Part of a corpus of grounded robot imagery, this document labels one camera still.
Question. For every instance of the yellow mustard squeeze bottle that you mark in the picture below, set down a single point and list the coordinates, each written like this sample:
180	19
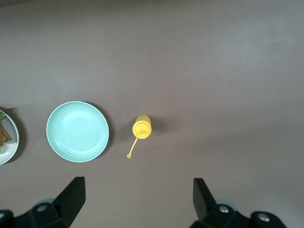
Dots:
142	128

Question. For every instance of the mint green plate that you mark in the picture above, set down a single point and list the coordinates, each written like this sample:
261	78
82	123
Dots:
77	131

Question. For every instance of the beige plate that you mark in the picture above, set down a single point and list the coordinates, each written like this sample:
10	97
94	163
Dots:
13	142

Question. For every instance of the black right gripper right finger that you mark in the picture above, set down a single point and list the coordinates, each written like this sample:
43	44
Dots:
204	199

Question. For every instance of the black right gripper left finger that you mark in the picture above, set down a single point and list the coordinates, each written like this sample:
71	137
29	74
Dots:
71	197

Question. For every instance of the brown toast bread slice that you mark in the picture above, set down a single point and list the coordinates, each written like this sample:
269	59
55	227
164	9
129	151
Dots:
4	135

